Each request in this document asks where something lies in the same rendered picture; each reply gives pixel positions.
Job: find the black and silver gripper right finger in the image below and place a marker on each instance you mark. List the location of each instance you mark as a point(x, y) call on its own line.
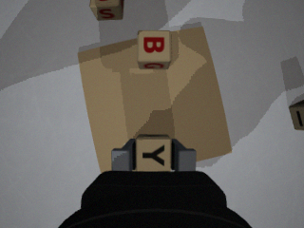
point(182, 159)

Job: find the tan flat mat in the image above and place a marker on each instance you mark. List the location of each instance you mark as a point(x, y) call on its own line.
point(183, 101)

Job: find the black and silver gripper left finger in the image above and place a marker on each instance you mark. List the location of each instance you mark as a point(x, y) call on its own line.
point(122, 157)

